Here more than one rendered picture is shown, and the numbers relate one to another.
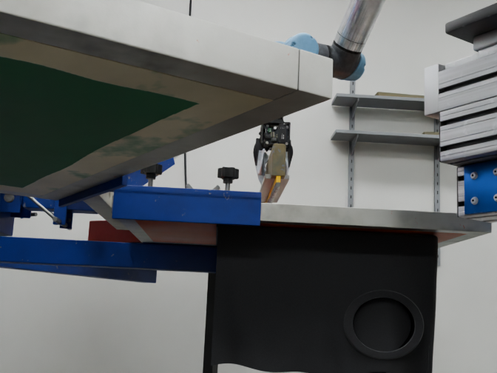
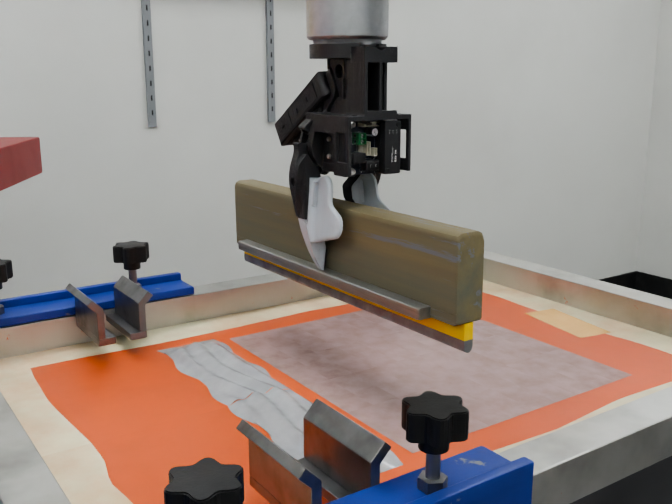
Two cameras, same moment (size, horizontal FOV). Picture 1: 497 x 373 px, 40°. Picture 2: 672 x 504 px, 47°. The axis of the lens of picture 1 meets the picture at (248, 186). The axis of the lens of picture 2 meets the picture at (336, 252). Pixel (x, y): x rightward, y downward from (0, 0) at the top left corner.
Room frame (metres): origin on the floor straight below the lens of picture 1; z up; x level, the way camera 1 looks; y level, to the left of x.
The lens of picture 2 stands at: (1.06, 0.34, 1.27)
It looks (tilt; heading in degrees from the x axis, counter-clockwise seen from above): 13 degrees down; 328
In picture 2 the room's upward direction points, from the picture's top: straight up
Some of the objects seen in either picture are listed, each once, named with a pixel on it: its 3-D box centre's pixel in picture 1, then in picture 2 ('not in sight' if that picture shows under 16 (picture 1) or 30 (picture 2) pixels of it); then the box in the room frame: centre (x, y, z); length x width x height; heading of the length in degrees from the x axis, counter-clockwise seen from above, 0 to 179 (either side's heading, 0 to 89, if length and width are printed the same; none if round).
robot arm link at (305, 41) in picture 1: (301, 55); not in sight; (1.58, -0.11, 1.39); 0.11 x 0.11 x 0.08; 23
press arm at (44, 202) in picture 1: (61, 200); not in sight; (1.67, 0.46, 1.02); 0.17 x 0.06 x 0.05; 92
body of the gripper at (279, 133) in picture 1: (274, 125); (352, 111); (1.66, -0.06, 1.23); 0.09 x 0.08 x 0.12; 2
